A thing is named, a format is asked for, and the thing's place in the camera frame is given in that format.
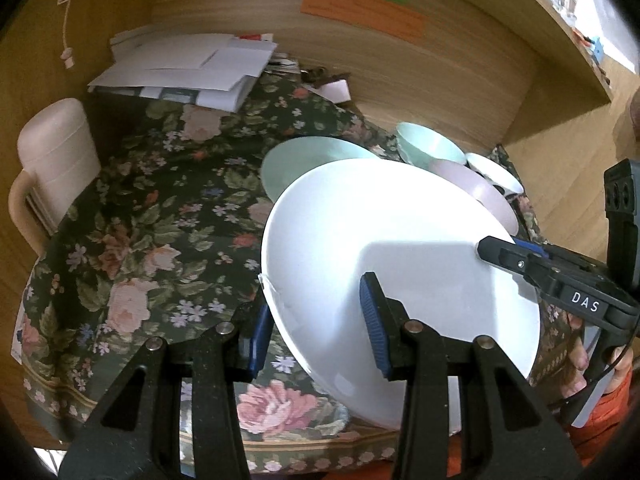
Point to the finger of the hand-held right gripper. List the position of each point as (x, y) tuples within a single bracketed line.
[(531, 248), (502, 255)]

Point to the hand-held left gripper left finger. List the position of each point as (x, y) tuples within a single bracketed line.
[(257, 340)]

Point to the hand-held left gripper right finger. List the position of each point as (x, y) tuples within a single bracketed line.
[(372, 325)]

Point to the large white plate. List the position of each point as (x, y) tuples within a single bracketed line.
[(400, 270)]

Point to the mint green bowl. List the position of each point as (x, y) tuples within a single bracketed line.
[(430, 145)]

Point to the mint green plate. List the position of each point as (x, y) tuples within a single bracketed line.
[(310, 160)]

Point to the person's right forearm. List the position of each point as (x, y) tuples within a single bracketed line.
[(610, 420)]

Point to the person's right hand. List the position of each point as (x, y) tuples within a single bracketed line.
[(575, 365)]

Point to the pale pink plate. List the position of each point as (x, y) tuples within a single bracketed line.
[(475, 182)]

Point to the white patterned bowl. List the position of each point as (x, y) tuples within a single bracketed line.
[(492, 170)]

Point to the floral tablecloth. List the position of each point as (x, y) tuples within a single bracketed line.
[(150, 210)]

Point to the wooden shelf board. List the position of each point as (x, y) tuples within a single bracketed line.
[(565, 40)]

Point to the folded white paper piece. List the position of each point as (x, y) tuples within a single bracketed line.
[(334, 91)]

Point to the orange paper note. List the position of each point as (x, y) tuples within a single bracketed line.
[(365, 10)]

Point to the stack of white papers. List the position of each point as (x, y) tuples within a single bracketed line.
[(190, 65)]

